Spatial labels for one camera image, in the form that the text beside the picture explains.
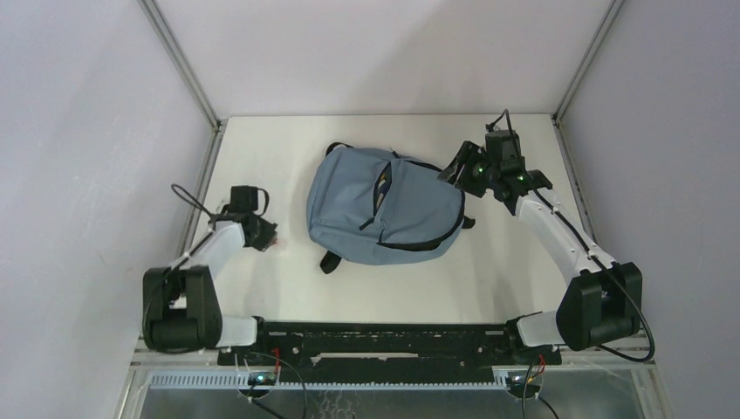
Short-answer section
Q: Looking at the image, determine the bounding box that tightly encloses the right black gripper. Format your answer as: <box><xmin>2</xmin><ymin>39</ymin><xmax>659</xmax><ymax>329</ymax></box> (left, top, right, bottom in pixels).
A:
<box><xmin>437</xmin><ymin>140</ymin><xmax>499</xmax><ymax>198</ymax></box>

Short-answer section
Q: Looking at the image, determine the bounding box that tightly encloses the blue-grey student backpack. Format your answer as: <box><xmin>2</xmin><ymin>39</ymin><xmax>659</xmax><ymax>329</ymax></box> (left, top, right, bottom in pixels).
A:
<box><xmin>306</xmin><ymin>142</ymin><xmax>476</xmax><ymax>274</ymax></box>

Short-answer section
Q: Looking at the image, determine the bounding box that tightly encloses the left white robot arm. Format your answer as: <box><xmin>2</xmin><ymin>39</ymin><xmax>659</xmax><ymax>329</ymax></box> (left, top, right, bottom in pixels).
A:
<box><xmin>141</xmin><ymin>184</ymin><xmax>277</xmax><ymax>364</ymax></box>

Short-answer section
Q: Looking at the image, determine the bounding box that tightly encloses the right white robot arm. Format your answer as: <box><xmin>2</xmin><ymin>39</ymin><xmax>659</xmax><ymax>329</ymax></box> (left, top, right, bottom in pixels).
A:
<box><xmin>438</xmin><ymin>130</ymin><xmax>646</xmax><ymax>363</ymax></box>

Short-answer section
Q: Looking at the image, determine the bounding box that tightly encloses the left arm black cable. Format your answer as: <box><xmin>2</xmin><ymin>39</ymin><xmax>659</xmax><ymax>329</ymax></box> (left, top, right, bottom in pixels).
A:
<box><xmin>170</xmin><ymin>183</ymin><xmax>215</xmax><ymax>221</ymax></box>

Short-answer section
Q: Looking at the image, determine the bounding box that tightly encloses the white cable duct strip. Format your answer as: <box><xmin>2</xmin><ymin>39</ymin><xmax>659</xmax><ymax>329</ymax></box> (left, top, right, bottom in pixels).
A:
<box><xmin>147</xmin><ymin>371</ymin><xmax>510</xmax><ymax>391</ymax></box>

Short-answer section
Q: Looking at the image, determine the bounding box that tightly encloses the black mounting rail base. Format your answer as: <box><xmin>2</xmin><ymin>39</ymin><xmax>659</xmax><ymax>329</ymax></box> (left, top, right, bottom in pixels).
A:
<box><xmin>217</xmin><ymin>319</ymin><xmax>562</xmax><ymax>383</ymax></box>

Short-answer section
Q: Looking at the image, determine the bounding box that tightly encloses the right aluminium corner post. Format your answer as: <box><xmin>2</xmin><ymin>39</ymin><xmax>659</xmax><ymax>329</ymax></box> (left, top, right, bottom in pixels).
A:
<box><xmin>552</xmin><ymin>0</ymin><xmax>627</xmax><ymax>125</ymax></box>

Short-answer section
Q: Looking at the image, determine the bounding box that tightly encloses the aluminium corner post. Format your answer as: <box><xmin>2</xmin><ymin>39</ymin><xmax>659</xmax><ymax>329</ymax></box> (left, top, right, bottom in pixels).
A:
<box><xmin>138</xmin><ymin>0</ymin><xmax>222</xmax><ymax>132</ymax></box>
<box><xmin>552</xmin><ymin>0</ymin><xmax>627</xmax><ymax>125</ymax></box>

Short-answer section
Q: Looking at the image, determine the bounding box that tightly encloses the left aluminium corner post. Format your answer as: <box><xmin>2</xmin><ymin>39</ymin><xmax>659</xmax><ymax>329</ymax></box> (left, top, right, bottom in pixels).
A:
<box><xmin>138</xmin><ymin>0</ymin><xmax>222</xmax><ymax>132</ymax></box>

